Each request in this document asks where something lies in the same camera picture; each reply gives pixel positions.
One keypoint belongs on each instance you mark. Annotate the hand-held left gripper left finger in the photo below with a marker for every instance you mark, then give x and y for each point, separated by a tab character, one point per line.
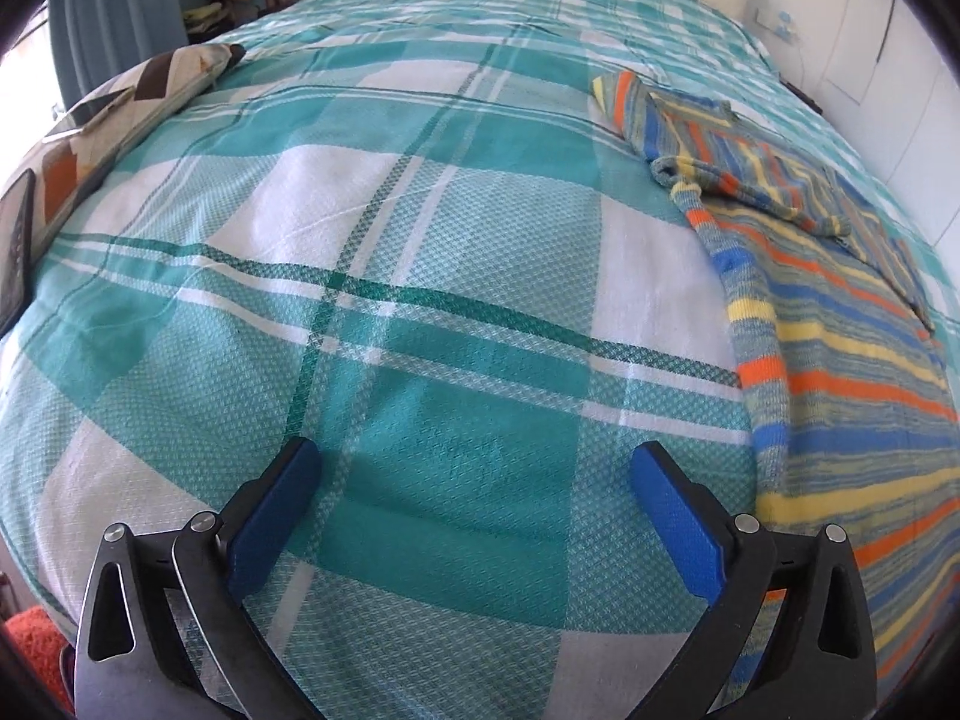
274	517

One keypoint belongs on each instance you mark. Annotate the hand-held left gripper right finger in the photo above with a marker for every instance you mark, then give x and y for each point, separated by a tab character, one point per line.
675	517

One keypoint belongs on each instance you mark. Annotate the striped knit sweater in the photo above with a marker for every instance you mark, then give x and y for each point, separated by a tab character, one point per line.
825	360

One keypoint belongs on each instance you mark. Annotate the orange fleece robe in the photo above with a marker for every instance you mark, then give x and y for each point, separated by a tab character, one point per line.
30	637

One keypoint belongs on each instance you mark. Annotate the teal plaid blanket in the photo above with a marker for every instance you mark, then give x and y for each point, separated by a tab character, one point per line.
450	240

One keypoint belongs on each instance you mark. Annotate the black tablet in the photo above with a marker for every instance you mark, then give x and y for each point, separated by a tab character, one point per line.
16	247

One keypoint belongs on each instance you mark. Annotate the white smartphone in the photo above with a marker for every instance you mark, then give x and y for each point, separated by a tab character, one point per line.
82	120

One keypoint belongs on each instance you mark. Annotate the brown geometric pattern pillow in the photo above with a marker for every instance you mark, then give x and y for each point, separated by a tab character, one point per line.
180	71

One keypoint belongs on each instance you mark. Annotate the white wardrobe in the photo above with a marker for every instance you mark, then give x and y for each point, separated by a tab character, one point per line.
885	90

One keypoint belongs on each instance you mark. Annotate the window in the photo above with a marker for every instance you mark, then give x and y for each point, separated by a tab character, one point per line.
30	90

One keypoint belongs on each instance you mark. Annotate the blue curtain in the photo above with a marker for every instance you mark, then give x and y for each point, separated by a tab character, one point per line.
112	7

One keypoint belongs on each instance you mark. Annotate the wall socket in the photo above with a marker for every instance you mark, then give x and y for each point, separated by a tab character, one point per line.
780	22

